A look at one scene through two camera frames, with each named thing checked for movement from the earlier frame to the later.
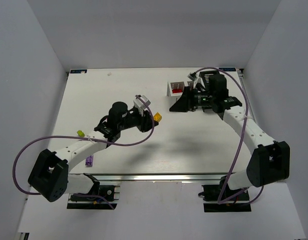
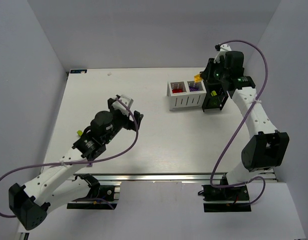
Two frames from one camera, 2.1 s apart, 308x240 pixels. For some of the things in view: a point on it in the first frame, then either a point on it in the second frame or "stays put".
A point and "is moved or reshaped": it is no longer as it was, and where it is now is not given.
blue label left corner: [77, 71] stays put
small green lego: [80, 133] stays put
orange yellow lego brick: [157, 117] is moved or reshaped
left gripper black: [142, 120] → [128, 120]
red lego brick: [177, 90] stays put
